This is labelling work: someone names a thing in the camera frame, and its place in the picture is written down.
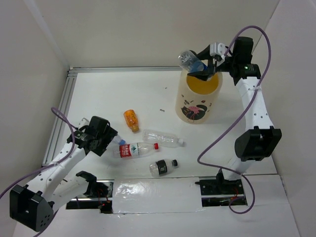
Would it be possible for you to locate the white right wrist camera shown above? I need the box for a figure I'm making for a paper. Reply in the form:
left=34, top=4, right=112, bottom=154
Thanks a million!
left=209, top=42, right=226, bottom=59

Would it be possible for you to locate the black label small bottle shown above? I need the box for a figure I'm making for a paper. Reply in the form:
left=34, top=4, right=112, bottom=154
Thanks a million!
left=149, top=159, right=178, bottom=177

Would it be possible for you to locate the aluminium frame rail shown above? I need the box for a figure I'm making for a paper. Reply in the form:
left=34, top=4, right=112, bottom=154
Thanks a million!
left=38, top=66, right=245, bottom=180

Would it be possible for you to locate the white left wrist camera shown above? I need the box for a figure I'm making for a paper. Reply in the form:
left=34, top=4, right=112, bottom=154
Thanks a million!
left=78, top=118, right=90, bottom=128

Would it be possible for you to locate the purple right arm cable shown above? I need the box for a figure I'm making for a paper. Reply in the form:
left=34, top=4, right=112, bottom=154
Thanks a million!
left=197, top=26, right=272, bottom=214

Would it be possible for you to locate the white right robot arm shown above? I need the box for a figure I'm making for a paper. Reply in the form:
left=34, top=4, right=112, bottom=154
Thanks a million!
left=190, top=37, right=282, bottom=194

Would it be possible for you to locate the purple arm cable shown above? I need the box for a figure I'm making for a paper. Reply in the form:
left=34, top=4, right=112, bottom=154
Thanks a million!
left=0, top=107, right=82, bottom=232
left=197, top=26, right=272, bottom=214

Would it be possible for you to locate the small orange plastic bottle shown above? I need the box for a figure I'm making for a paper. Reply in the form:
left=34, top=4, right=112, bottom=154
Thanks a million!
left=123, top=110, right=139, bottom=133

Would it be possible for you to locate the red label plastic bottle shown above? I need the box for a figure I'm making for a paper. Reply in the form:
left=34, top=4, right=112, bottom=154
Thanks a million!
left=113, top=142, right=159, bottom=158

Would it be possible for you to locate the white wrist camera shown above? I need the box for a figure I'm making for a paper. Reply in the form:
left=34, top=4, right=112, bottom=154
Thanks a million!
left=209, top=42, right=226, bottom=59
left=78, top=118, right=90, bottom=128

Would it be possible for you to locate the cream bin with black ears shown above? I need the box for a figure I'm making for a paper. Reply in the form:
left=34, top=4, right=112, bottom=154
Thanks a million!
left=175, top=69, right=223, bottom=124

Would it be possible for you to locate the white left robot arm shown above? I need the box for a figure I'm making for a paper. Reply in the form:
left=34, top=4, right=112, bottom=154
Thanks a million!
left=9, top=116, right=118, bottom=233

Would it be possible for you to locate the clear unlabelled plastic bottle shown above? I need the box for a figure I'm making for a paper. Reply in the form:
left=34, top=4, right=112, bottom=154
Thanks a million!
left=142, top=129, right=184, bottom=148

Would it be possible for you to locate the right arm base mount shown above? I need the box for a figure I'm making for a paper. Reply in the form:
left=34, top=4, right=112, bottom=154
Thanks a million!
left=195, top=172, right=247, bottom=207

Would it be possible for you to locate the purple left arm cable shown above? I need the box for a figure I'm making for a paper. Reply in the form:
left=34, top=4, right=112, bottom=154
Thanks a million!
left=0, top=107, right=82, bottom=232

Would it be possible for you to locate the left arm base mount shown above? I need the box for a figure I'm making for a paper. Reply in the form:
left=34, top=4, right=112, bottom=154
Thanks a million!
left=66, top=180, right=114, bottom=214

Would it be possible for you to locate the blue label bottle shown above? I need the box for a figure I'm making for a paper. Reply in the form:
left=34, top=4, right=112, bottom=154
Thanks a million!
left=110, top=135, right=126, bottom=145
left=178, top=50, right=207, bottom=73

